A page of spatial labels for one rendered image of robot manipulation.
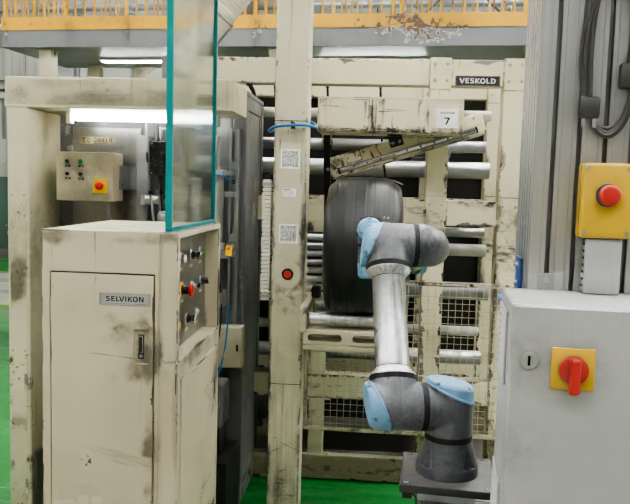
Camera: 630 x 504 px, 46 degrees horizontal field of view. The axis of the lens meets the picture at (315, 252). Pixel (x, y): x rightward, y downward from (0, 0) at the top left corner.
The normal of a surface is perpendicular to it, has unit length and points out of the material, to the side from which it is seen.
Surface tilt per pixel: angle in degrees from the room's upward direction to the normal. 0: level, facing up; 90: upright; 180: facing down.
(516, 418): 90
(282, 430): 90
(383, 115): 90
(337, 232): 75
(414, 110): 90
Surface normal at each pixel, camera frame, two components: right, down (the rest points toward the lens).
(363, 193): -0.04, -0.72
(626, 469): -0.17, 0.08
